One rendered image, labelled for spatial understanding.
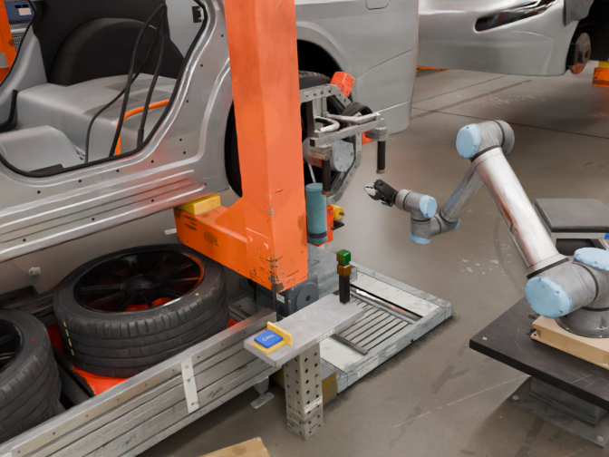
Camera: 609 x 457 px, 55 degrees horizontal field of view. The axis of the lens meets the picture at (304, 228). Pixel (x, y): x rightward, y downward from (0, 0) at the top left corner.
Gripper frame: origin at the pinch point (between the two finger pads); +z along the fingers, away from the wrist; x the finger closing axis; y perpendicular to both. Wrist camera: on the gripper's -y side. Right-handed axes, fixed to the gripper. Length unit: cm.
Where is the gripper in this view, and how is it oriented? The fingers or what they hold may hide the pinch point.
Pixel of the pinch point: (364, 187)
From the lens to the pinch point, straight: 278.3
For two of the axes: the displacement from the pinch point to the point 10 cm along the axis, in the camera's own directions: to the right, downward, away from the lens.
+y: 5.6, 4.1, 7.2
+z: -6.8, -2.6, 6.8
